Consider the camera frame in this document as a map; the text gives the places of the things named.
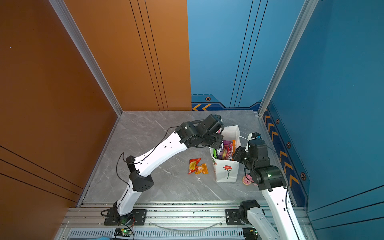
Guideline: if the green Lay's chips bag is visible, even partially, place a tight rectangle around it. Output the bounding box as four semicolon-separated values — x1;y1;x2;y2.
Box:
212;149;217;159

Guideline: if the orange Fox's fruits candy bag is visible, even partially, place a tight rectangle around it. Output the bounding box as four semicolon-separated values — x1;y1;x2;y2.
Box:
229;140;237;160

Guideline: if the white floral paper bag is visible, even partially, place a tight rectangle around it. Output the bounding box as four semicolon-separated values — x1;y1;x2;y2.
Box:
210;125;242;183

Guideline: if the purple white snack packet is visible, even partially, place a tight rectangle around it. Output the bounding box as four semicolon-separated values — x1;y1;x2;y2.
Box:
216;141;225;160

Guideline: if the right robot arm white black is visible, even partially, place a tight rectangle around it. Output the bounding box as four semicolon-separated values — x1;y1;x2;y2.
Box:
233;136;306;240

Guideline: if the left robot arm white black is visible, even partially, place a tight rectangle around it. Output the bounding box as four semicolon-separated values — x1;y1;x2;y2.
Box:
113;114;224;217

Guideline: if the red small snack packet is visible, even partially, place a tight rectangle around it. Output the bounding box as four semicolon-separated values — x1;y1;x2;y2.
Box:
188;159;201;174

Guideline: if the orange small candy packet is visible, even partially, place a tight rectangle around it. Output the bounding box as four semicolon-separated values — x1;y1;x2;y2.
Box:
195;164;209;175

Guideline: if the left electronics board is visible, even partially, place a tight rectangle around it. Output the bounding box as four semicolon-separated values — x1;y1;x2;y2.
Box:
114;228;135;240

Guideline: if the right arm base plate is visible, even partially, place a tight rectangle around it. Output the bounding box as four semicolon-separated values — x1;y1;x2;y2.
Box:
225;209;244;226

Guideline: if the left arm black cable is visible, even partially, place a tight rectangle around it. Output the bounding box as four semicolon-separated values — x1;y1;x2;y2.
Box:
100;119;205;218

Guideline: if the aluminium front rail frame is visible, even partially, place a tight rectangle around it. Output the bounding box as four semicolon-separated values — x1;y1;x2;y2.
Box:
53;200;304;240

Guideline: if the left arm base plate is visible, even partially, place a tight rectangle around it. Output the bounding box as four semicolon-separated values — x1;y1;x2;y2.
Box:
101;208;147;226

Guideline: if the right aluminium corner post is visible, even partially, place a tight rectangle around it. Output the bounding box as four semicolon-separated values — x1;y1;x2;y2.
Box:
258;0;319;117

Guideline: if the aluminium corner post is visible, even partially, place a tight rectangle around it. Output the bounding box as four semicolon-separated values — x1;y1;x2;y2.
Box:
258;0;319;117
49;0;123;117

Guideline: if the left aluminium corner post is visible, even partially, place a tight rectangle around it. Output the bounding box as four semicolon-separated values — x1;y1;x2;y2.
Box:
49;0;123;117

